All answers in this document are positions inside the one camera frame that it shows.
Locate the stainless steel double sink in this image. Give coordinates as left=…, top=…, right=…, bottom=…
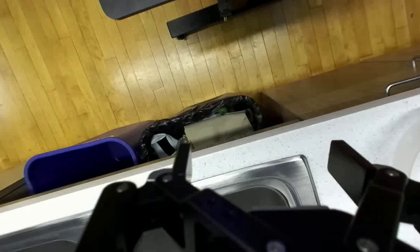
left=0, top=153, right=321, bottom=252

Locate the dark grey floor object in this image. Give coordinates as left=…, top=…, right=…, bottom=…
left=98, top=0, right=175, bottom=20

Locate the blue plastic bin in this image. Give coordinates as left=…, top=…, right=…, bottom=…
left=23, top=135, right=142, bottom=195

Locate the wooden lower cabinet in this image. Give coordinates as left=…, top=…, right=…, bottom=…
left=258, top=40, right=420, bottom=123

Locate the trash bin with black bag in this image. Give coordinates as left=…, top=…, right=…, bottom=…
left=139, top=93, right=264, bottom=163

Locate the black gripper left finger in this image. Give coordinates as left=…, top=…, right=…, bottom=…
left=76, top=141, right=250, bottom=252

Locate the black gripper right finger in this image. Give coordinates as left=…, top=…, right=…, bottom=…
left=328, top=138, right=420, bottom=252

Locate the black furniture foot bar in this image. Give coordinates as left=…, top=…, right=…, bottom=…
left=166, top=0, right=279, bottom=41

